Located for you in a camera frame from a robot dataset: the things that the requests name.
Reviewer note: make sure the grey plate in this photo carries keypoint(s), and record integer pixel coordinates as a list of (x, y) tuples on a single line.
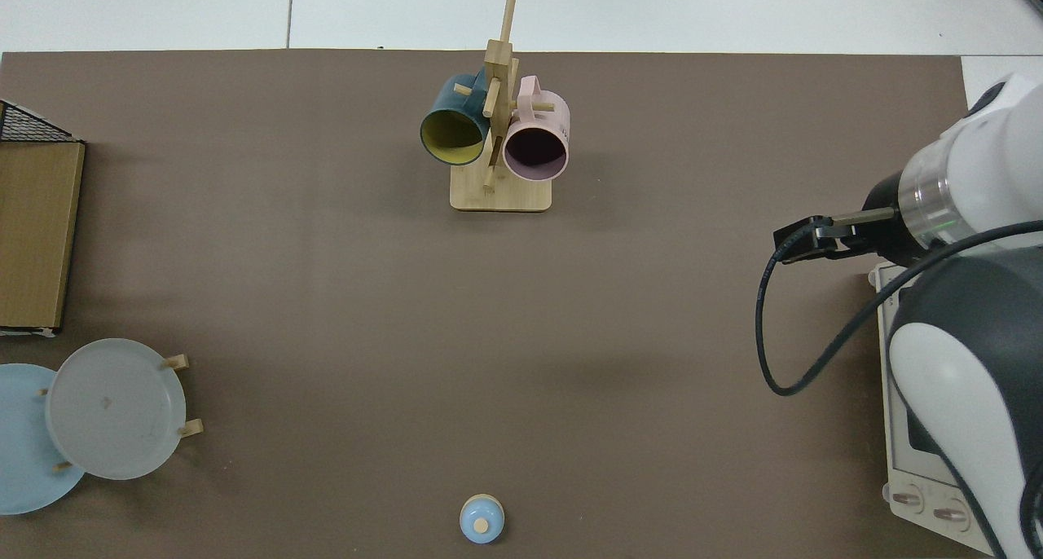
[(114, 408)]

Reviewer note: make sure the light blue plate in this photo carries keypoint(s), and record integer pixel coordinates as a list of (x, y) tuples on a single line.
[(24, 453)]

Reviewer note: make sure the wooden cup stand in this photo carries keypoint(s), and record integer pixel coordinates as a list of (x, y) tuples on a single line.
[(501, 196)]

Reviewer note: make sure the dark blue mug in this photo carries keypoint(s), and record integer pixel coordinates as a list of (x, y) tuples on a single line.
[(448, 103)]

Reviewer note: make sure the brown table cloth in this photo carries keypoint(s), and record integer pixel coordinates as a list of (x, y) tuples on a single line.
[(489, 339)]

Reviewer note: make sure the pink mug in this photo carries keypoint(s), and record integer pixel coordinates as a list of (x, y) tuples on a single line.
[(547, 115)]

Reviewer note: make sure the pale toaster oven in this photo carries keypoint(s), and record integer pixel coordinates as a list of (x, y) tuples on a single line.
[(904, 469)]

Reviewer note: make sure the small blue round bell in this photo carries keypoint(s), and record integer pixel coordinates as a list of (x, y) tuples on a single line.
[(482, 520)]

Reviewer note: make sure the wooden plate rack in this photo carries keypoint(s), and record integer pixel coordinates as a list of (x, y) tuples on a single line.
[(175, 362)]

